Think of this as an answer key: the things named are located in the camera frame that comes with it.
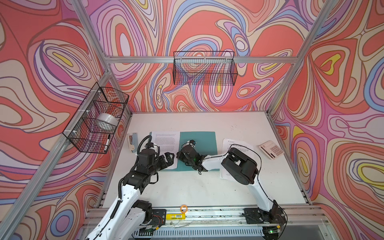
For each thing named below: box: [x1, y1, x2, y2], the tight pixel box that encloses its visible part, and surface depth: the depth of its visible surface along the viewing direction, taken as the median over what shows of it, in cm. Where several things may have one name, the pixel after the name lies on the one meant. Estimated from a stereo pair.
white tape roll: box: [96, 112, 120, 126], surface depth 75 cm
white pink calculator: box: [258, 140, 285, 160], surface depth 98 cm
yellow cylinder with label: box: [165, 213, 186, 220], surface depth 74 cm
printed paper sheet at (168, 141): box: [151, 131, 180, 170], surface depth 106 cm
